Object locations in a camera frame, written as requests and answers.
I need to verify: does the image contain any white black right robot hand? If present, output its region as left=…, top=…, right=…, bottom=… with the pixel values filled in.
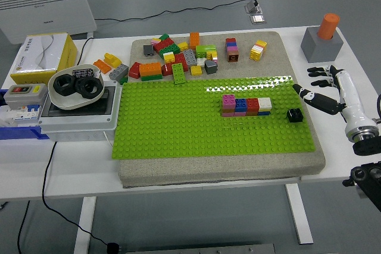
left=292, top=64, right=379, bottom=140

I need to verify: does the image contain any black building brick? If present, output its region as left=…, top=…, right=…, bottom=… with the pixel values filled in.
left=286, top=108, right=305, bottom=123

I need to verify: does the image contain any dark grey slope brick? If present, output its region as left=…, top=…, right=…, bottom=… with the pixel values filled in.
left=204, top=59, right=219, bottom=75

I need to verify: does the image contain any large lime brick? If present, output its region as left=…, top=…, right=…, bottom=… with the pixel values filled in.
left=195, top=44, right=217, bottom=59

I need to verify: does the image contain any light grey building brick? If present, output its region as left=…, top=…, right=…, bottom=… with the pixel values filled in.
left=182, top=49, right=198, bottom=67
left=108, top=64, right=130, bottom=81

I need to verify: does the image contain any long green brick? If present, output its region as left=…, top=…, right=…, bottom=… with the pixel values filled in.
left=171, top=62, right=188, bottom=85

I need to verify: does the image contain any green studded baseplate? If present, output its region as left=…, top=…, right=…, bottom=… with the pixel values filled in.
left=111, top=76, right=316, bottom=159

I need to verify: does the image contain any dark green building brick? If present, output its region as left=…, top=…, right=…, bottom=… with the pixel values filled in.
left=158, top=44, right=181, bottom=59

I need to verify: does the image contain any long orange brick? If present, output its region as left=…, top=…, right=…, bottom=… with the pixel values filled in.
left=139, top=62, right=163, bottom=77

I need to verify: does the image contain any red slope brick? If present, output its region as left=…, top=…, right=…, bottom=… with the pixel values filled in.
left=128, top=61, right=142, bottom=80

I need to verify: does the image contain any yellow curved brick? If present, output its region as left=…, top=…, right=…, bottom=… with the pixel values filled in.
left=104, top=52, right=123, bottom=68

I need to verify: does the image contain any orange flat brick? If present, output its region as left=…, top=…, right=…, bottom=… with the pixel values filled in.
left=92, top=59, right=113, bottom=74

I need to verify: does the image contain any grey block holder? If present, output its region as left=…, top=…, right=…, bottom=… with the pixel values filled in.
left=300, top=26, right=345, bottom=64

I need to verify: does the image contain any orange cylinder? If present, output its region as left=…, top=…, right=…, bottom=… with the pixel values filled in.
left=317, top=12, right=341, bottom=40

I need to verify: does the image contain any closed floor socket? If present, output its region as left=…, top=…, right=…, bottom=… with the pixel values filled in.
left=249, top=14, right=267, bottom=25

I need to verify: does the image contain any white table leg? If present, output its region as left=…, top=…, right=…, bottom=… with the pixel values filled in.
left=284, top=183, right=314, bottom=245
left=73, top=196, right=98, bottom=254

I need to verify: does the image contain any open floor socket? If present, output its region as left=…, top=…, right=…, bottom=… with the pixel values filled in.
left=244, top=0, right=263, bottom=14

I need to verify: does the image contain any grey-brown mat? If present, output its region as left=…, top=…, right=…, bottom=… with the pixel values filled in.
left=118, top=30, right=327, bottom=189

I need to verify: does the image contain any grey metal plate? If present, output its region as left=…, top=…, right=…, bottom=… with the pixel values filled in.
left=124, top=242, right=277, bottom=254

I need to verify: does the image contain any small dark terminal block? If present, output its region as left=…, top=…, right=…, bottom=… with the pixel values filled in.
left=72, top=68, right=95, bottom=79

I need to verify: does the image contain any large black nut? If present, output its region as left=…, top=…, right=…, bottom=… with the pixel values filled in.
left=74, top=77, right=102, bottom=99
left=52, top=74, right=79, bottom=98

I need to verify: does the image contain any grey white junction box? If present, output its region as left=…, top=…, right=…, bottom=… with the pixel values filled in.
left=38, top=80, right=123, bottom=142

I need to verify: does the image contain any white bowl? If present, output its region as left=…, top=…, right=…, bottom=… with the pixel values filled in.
left=47, top=63, right=105, bottom=111

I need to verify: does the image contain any yellow white tissue box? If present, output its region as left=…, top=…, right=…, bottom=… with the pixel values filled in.
left=10, top=32, right=78, bottom=86

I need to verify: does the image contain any white electric heater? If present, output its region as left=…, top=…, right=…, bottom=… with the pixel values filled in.
left=0, top=0, right=98, bottom=45

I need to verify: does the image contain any white blue circuit breaker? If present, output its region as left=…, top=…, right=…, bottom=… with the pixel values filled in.
left=11, top=104, right=41, bottom=126

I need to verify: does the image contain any blue plastic bin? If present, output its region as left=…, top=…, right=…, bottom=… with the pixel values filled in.
left=0, top=89, right=50, bottom=141

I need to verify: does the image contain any black heater cable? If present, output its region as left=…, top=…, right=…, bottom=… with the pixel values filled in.
left=95, top=0, right=258, bottom=23

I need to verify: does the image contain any black power cable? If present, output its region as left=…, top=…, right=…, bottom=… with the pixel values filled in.
left=41, top=141, right=110, bottom=246

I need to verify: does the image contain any grey push-button switch box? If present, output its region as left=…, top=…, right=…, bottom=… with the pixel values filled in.
left=2, top=83, right=49, bottom=109

